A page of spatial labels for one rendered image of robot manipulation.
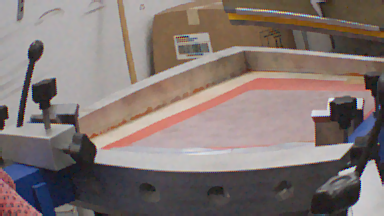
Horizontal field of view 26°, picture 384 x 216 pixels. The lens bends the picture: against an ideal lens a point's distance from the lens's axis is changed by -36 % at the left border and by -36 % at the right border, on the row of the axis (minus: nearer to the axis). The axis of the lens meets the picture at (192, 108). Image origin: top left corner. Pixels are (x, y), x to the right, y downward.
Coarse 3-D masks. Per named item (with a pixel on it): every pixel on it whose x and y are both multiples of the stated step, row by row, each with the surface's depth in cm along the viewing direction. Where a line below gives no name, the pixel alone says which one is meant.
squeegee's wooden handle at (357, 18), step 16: (224, 0) 171; (240, 0) 169; (256, 0) 167; (272, 0) 165; (288, 0) 163; (304, 0) 161; (336, 0) 156; (352, 0) 153; (368, 0) 150; (336, 16) 157; (352, 16) 155; (368, 16) 152
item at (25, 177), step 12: (12, 168) 96; (24, 168) 96; (36, 168) 96; (24, 180) 93; (36, 180) 95; (48, 180) 97; (60, 180) 100; (24, 192) 92; (60, 192) 99; (72, 192) 101; (36, 204) 94; (60, 204) 99
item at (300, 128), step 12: (348, 84) 164; (360, 84) 162; (324, 96) 157; (336, 96) 155; (360, 96) 152; (372, 96) 150; (312, 108) 150; (324, 108) 148; (372, 108) 140; (300, 120) 144; (312, 120) 142; (276, 132) 140; (288, 132) 138; (300, 132) 137; (312, 132) 135; (264, 144) 135; (276, 144) 134
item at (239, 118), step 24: (240, 96) 166; (264, 96) 164; (288, 96) 161; (312, 96) 158; (168, 120) 157; (192, 120) 155; (216, 120) 153; (240, 120) 151; (264, 120) 148; (288, 120) 146; (120, 144) 146; (144, 144) 145; (168, 144) 143; (192, 144) 142; (216, 144) 140; (240, 144) 138
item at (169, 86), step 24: (240, 48) 187; (264, 48) 186; (168, 72) 172; (192, 72) 173; (216, 72) 178; (240, 72) 184; (312, 72) 178; (336, 72) 174; (360, 72) 170; (120, 96) 159; (144, 96) 163; (168, 96) 168; (96, 120) 153; (120, 120) 158
